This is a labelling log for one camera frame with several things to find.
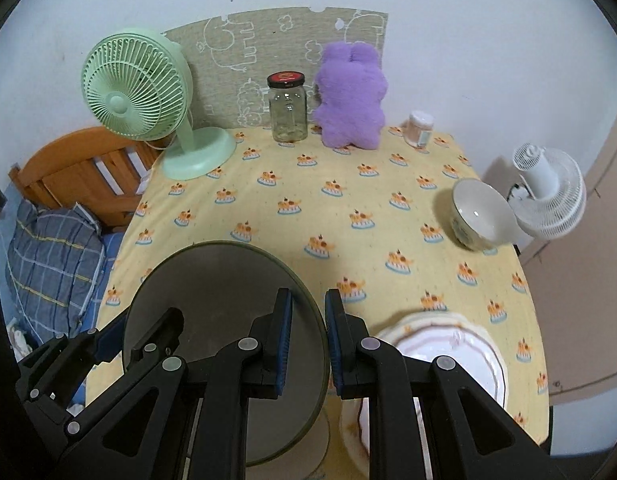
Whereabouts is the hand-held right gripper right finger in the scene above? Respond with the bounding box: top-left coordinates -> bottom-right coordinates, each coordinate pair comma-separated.
325,288 -> 569,480

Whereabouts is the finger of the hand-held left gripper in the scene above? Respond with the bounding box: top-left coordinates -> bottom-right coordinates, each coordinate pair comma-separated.
121,307 -> 185,376
16,320 -> 126,418

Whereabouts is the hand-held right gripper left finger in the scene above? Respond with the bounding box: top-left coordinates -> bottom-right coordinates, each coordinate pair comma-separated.
43,287 -> 294,480

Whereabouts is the large green-rimmed bowl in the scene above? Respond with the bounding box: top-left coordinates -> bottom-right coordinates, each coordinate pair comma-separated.
122,241 -> 334,471

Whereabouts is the cream floral plate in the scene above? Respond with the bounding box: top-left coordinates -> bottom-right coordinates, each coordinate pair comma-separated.
339,311 -> 509,476

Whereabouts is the white crumpled cloth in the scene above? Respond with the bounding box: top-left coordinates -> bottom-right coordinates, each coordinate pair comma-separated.
8,327 -> 34,361

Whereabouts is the blue bed sheet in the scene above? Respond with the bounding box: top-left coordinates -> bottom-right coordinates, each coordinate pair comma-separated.
0,230 -> 129,411

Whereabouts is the white red-patterned plate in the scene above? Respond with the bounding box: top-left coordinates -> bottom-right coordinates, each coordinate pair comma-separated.
359,324 -> 507,480

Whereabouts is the blue plaid pillow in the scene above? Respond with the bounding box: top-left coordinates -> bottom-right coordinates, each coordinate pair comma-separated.
6,202 -> 106,336

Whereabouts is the yellow printed tablecloth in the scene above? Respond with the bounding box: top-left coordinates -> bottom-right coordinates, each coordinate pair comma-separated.
81,125 -> 552,480

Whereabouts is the white patterned bowl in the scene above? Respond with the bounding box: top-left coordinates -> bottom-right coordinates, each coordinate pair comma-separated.
451,177 -> 519,252

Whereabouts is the small white container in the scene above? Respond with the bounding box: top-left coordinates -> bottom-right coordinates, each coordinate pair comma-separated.
406,110 -> 435,148

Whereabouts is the glass jar with black lid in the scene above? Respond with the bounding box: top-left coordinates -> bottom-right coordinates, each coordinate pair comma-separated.
266,71 -> 309,143

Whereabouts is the green desk fan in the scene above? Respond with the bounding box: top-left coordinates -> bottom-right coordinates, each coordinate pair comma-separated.
80,27 -> 238,182

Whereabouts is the purple plush toy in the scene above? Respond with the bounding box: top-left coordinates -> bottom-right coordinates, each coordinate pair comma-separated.
313,41 -> 390,151

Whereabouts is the white fan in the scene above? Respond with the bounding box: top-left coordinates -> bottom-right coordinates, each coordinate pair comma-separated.
506,142 -> 588,241

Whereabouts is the grey elephant print cloth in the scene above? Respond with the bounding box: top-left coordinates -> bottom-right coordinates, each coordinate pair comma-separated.
161,6 -> 390,131

